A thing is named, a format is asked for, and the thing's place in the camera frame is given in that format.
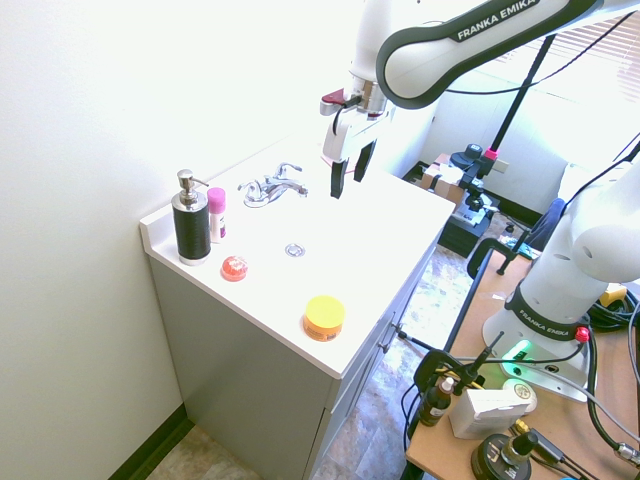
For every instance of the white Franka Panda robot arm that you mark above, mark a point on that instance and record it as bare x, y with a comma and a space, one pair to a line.
560, 240

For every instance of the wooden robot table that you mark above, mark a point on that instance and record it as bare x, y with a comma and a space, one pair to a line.
530, 400

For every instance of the black chrome soap dispenser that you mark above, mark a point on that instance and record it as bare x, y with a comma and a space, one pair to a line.
190, 220

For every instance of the black storage case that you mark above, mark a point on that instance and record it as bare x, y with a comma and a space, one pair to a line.
462, 225

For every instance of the grey vanity cabinet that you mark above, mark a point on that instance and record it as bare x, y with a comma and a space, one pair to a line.
250, 370

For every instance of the white cardboard box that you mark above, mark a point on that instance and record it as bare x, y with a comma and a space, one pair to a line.
487, 412

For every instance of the chrome sink drain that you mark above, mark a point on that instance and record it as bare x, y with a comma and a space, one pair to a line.
295, 249

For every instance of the brown dropper bottle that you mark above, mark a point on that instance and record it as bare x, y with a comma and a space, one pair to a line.
436, 402

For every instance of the black camera tripod stand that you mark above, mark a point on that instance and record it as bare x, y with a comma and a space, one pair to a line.
505, 130

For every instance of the white round tin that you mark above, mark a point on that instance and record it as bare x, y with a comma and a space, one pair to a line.
521, 393

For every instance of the white bottle with pink cap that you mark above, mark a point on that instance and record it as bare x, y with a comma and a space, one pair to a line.
217, 215

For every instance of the window blinds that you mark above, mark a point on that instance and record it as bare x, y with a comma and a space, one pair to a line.
575, 55

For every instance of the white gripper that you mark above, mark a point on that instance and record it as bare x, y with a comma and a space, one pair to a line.
350, 132

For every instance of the red wrist camera mount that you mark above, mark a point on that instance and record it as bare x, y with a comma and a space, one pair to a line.
332, 101

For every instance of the orange jar with yellow lid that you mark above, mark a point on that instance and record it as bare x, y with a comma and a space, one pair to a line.
324, 318

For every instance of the black round jar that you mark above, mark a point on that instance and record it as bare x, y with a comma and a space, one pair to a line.
502, 457

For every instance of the red round soap dish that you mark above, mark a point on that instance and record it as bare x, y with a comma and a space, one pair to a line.
234, 267

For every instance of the black C-clamp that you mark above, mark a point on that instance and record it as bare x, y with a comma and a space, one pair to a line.
440, 370
492, 255

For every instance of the white sink countertop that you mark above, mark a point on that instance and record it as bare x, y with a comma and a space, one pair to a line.
300, 260

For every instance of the chrome sink faucet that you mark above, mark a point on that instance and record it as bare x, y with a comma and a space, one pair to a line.
272, 186

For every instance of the brown cardboard box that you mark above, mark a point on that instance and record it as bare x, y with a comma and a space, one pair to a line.
445, 175

